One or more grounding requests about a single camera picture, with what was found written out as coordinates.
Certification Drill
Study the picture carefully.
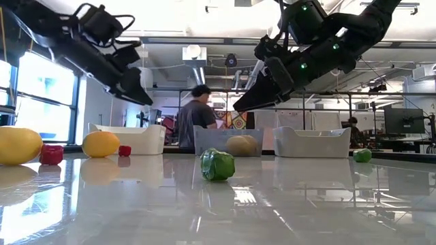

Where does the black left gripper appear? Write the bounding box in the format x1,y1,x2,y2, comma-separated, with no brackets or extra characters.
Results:
73,50,155,106

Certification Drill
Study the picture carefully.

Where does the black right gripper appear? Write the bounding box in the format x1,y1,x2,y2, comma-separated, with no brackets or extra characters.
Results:
232,50,339,113

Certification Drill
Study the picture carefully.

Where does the yellow lemon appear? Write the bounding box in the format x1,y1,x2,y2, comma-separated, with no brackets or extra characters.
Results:
0,126,44,167
225,135,253,157
81,131,121,159
247,134,260,156

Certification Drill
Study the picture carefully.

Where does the white plastic basket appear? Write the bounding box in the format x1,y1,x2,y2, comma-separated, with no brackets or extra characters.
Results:
272,125,352,159
87,122,167,156

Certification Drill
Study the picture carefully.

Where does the small green bell pepper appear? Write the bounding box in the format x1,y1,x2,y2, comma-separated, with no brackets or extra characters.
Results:
200,148,236,182
353,148,372,163

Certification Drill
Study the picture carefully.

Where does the white round pillar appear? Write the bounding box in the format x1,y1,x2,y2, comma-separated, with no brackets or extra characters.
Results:
126,67,154,129

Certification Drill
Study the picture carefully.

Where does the colourful patterned quilt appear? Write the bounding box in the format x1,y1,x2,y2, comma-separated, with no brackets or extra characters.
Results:
214,109,255,130

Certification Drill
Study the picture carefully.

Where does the person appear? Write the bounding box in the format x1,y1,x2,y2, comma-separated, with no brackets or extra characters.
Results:
175,84,218,150
347,116,366,150

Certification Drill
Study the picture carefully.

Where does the grey translucent plastic basket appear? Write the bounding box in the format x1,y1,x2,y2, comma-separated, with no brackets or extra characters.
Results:
193,125,265,158

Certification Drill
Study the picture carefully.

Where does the grey overhead light bar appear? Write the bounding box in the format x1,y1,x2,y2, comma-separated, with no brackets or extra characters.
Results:
141,35,436,49

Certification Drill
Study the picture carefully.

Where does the large glass window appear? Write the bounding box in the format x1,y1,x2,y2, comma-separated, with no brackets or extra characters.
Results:
0,50,82,146

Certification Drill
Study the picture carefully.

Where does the black computer monitor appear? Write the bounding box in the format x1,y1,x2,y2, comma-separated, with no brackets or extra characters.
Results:
384,108,426,135

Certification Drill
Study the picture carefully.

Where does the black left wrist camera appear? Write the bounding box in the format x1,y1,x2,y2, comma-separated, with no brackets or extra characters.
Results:
113,44,143,69

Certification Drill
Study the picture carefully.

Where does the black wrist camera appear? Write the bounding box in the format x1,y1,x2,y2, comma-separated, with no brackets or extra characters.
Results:
254,33,285,62
113,44,143,69

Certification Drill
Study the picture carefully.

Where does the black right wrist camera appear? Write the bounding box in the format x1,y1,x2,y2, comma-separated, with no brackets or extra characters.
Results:
254,33,285,62

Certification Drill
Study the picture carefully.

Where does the black metal rack frame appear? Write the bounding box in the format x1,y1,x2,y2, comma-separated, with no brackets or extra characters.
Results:
134,87,436,139

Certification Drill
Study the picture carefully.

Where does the black aluminium table frame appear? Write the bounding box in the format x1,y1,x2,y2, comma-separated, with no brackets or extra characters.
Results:
63,145,436,164

